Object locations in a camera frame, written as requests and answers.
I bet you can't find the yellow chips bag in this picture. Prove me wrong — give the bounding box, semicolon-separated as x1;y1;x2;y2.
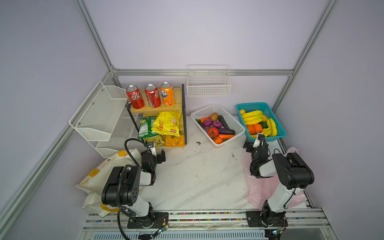
152;111;182;137

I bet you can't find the pink plastic grocery bag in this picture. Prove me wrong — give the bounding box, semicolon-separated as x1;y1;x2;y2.
242;150;308;209

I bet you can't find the orange soda can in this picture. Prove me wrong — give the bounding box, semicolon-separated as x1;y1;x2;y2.
161;82;175;107

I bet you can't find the white canvas tote bag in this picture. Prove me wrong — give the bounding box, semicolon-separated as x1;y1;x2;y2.
76;149;141;218

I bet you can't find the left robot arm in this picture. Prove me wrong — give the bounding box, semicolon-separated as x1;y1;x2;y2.
102;138;169;229

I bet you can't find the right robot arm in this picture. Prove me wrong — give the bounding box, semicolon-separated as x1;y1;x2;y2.
243;134;315;228

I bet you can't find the toy orange fruit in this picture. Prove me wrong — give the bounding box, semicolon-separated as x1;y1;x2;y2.
254;124;263;133

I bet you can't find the small yellow-green snack bag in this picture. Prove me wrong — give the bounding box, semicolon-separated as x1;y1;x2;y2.
145;135;166;148

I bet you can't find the orange snack packet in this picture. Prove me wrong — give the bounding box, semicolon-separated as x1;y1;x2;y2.
165;135;186;148

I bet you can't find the yellow toy banana right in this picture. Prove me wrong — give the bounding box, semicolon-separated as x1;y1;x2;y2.
267;119;278;137

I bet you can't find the yellow toy banana bunch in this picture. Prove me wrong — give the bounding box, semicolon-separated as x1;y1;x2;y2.
242;110;264;125

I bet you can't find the green snack bag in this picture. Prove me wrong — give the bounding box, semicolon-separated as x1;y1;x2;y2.
138;116;158;139

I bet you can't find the white plastic basket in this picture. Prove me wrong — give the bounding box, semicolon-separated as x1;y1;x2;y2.
191;104;246;148

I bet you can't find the orange toy carrot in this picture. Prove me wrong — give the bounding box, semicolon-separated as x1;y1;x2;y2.
219;134;235;140

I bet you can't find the purple toy eggplant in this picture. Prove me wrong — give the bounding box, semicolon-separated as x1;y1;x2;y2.
218;128;236;135

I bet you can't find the teal plastic basket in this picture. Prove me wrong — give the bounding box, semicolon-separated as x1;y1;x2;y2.
236;103;287;142

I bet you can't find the purple toy onion right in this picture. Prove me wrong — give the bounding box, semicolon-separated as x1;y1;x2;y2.
212;120;223;129

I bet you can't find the purple toy onion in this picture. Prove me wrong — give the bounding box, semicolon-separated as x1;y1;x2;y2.
212;120;223;129
203;118;213;128

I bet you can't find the red toy tomato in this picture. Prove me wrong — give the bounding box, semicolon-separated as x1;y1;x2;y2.
208;127;220;139

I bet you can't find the dark toy cucumber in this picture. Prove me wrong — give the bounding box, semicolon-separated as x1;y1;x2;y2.
218;115;230;129

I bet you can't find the brown toy potato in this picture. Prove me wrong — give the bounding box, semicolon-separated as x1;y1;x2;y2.
210;113;219;122

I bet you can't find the purple toy onion left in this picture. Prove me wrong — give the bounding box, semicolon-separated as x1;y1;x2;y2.
203;118;213;128

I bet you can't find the white mesh tiered rack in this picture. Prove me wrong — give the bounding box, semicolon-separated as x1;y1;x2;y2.
69;82;138;159

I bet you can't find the red cola can right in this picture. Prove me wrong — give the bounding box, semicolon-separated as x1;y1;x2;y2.
145;84;161;109

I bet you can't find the red cola can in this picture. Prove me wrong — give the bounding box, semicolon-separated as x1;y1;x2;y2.
145;84;161;109
126;85;145;109

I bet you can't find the red cola can left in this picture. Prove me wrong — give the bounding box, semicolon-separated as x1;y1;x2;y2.
126;85;145;109

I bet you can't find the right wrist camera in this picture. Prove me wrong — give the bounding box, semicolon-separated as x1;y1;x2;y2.
253;139;261;148

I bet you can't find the wooden black-frame shelf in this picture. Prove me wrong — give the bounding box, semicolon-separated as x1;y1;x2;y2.
126;84;187;144

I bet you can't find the white wire wall basket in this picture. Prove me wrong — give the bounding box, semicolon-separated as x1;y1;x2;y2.
187;65;232;97

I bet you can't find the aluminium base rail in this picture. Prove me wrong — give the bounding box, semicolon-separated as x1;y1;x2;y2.
79;209;337;240

